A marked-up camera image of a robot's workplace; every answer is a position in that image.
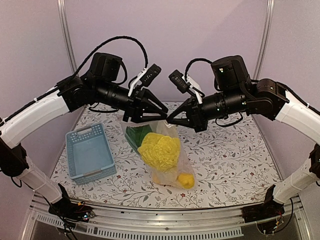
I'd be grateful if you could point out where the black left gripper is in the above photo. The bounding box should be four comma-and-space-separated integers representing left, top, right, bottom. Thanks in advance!
95, 79, 169, 124

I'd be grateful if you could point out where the green bok choy toy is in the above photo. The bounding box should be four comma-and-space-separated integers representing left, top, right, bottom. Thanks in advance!
124, 124, 153, 154

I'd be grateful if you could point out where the clear pink zip top bag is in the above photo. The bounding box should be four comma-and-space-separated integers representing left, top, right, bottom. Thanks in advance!
121, 120, 196, 190

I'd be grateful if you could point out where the yellow napa cabbage toy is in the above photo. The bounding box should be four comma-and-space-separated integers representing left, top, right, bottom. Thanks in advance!
137, 132, 181, 172

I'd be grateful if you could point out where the yellow lemon toy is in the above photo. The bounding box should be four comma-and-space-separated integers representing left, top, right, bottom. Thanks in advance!
177, 173, 195, 189

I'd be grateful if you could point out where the orange mango toy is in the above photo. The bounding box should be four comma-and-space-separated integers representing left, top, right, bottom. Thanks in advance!
151, 174, 162, 185

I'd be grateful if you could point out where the light blue plastic basket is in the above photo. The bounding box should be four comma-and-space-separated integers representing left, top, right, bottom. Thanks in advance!
65, 123, 117, 186

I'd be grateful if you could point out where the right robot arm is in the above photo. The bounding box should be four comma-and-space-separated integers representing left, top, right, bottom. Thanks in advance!
167, 55, 320, 223

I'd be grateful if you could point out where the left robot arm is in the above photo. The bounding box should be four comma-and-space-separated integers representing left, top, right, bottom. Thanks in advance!
0, 48, 168, 222

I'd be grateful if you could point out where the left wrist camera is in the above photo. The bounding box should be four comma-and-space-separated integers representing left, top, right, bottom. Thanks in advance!
127, 63, 162, 97

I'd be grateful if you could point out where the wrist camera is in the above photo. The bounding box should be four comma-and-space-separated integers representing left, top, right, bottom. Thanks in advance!
168, 69, 205, 104
127, 63, 162, 97

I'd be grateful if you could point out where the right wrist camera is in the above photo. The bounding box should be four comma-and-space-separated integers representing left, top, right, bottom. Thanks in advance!
168, 69, 205, 104

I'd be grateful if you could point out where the right rear aluminium frame post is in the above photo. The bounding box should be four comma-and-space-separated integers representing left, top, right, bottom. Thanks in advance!
253, 0, 275, 80

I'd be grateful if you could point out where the aluminium frame post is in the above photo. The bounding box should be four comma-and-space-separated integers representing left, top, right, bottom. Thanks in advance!
56, 0, 77, 73
253, 0, 275, 80

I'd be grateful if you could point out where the left rear aluminium frame post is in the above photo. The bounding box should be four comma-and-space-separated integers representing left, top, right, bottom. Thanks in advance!
56, 0, 77, 73

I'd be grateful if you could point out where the front aluminium table rail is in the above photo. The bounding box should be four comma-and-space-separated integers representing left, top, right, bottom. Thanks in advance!
21, 194, 316, 240

